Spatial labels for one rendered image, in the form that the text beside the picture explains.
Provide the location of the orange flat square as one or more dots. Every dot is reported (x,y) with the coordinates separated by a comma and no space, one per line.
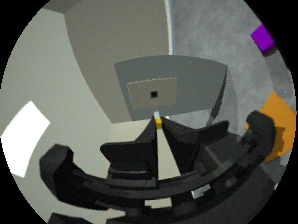
(285,121)

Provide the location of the purple cube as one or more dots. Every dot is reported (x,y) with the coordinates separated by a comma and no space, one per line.
(262,39)

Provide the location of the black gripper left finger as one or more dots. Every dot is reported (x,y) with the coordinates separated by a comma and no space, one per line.
(143,148)

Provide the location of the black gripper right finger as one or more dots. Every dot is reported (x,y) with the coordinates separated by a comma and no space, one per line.
(185,141)

